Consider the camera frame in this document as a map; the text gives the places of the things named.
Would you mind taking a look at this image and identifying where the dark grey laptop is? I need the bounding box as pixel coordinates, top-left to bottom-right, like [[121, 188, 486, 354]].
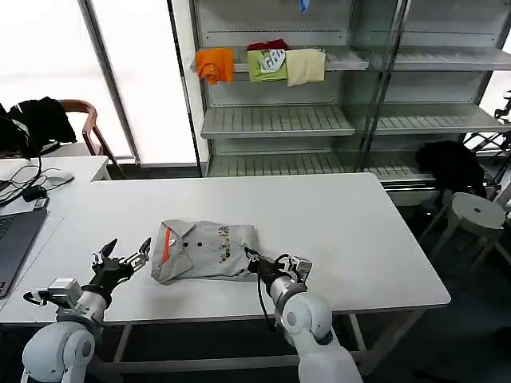
[[0, 205, 49, 299]]

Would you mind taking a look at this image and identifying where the grey printed t-shirt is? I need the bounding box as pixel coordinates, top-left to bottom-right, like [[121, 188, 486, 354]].
[[150, 219, 256, 285]]

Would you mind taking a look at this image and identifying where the grey shelf rack with clothes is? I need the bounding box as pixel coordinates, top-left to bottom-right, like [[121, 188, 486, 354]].
[[169, 0, 384, 179]]

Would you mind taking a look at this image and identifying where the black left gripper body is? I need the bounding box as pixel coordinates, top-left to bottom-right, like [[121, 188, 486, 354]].
[[87, 257, 136, 298]]

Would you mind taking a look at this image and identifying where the black bag with white stripe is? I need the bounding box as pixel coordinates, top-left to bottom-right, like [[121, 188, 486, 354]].
[[0, 101, 42, 160]]

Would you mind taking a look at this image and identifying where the brown wooden chair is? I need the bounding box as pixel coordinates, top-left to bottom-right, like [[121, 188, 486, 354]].
[[59, 99, 129, 180]]

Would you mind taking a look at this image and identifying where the grey window frame post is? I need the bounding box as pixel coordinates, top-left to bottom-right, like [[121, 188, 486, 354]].
[[78, 0, 143, 165]]

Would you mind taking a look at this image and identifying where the grey metal table frame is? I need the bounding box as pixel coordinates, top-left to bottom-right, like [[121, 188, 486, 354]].
[[99, 306, 424, 377]]

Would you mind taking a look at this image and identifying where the white round stool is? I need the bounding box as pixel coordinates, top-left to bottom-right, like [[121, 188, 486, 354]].
[[433, 191, 508, 282]]

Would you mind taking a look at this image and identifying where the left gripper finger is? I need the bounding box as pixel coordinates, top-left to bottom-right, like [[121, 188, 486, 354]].
[[91, 238, 119, 268], [121, 237, 153, 276]]

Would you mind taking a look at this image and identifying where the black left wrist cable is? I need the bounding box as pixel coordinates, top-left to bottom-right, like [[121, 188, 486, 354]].
[[22, 290, 47, 307]]

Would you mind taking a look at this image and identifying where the black desk cable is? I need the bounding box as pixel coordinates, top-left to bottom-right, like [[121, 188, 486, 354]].
[[0, 154, 65, 207]]

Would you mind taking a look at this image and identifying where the black jacket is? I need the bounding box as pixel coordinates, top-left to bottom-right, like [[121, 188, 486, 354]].
[[10, 97, 79, 146]]

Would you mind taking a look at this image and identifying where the black metal folding stand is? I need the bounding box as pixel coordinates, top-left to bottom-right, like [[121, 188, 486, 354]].
[[462, 90, 511, 219]]

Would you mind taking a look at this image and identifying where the empty grey shelf rack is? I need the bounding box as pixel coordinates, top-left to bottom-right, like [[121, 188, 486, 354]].
[[358, 0, 511, 195]]

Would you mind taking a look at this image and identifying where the black power adapter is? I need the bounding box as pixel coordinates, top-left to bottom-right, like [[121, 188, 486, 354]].
[[22, 185, 47, 203]]

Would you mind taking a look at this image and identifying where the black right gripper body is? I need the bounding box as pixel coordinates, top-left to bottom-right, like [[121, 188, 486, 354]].
[[253, 257, 299, 286]]

